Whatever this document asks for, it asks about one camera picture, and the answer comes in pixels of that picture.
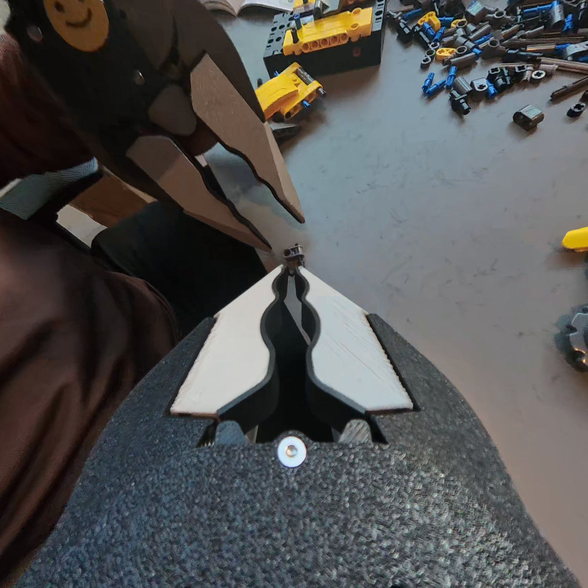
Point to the yellow curved panel assembly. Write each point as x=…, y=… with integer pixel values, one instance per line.
x=285, y=89

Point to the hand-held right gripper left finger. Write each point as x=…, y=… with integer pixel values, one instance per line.
x=229, y=358

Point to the pile of small building pieces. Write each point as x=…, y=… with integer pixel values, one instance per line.
x=482, y=41

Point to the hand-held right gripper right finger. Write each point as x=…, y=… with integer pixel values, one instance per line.
x=353, y=358

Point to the person's black trousers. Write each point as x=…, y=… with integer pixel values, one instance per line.
x=183, y=257

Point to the black chair armrest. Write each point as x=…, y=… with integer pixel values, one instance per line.
x=41, y=193

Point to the grey holed connector piece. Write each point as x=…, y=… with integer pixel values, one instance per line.
x=293, y=253

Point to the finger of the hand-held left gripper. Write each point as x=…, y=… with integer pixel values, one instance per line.
x=183, y=183
x=239, y=124

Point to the yellow curved panel piece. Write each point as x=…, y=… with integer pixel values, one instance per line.
x=576, y=239

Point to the black block with yellow beams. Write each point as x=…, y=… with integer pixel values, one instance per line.
x=330, y=41

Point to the grey desk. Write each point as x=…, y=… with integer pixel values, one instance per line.
x=413, y=229

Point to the dark grey sleeve piece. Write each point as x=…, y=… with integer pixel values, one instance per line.
x=528, y=118

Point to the open instruction booklet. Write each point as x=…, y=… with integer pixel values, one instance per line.
x=248, y=5

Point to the wooden leg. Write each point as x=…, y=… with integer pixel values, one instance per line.
x=110, y=202

